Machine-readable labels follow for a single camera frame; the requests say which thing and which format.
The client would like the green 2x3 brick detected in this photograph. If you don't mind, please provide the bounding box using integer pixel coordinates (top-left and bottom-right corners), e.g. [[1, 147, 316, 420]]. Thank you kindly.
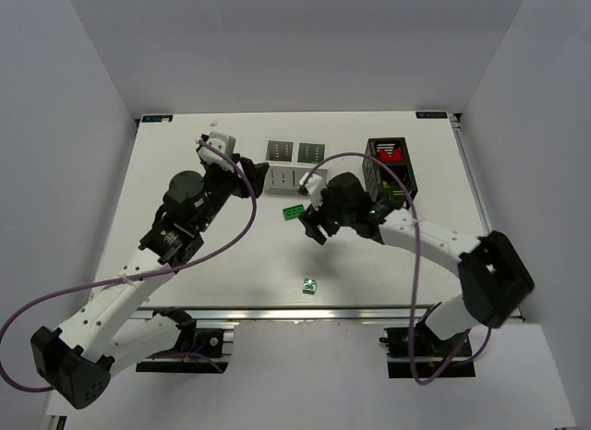
[[282, 204, 305, 221]]

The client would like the red and lime brick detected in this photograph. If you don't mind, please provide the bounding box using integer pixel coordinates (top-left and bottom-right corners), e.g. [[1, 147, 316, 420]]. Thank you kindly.
[[377, 145, 404, 163]]

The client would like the light green printed brick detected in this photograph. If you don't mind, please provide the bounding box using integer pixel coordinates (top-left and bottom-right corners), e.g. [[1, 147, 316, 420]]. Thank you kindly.
[[302, 278, 318, 295]]

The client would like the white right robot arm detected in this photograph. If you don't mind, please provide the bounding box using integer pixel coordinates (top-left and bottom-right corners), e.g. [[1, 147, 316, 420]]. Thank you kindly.
[[299, 173, 535, 347]]

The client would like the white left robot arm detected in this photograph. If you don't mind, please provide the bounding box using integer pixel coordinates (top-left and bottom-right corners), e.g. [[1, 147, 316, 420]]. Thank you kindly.
[[30, 155, 269, 410]]

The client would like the white slotted two-bin container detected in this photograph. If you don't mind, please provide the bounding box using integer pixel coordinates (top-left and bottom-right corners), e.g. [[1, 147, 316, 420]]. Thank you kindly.
[[264, 140, 326, 196]]

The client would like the black slotted two-bin container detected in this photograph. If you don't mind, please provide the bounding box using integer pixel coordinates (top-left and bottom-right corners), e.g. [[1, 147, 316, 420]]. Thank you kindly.
[[362, 137, 418, 209]]

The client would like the dark logo sticker left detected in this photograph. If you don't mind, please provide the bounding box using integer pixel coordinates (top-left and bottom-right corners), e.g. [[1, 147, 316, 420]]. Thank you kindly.
[[140, 114, 174, 124]]

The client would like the dark logo sticker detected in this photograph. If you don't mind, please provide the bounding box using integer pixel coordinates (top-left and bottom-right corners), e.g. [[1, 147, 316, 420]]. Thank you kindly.
[[415, 111, 448, 119], [140, 114, 174, 124]]

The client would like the dark logo sticker right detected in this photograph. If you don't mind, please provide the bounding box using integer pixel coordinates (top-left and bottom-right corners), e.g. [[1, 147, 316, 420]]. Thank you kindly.
[[415, 111, 448, 119]]

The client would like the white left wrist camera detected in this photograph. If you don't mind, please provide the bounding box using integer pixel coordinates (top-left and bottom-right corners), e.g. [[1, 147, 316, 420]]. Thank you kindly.
[[196, 131, 235, 173]]

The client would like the aluminium table rail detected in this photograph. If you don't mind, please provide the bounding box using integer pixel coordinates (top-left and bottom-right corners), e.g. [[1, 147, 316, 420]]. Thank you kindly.
[[85, 303, 523, 325]]

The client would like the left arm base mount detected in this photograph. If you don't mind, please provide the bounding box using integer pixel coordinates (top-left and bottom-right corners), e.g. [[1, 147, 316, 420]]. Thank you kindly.
[[136, 307, 233, 375]]

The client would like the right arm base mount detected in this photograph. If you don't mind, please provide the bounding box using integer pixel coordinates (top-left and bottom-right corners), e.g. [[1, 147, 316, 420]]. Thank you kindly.
[[379, 328, 476, 379]]

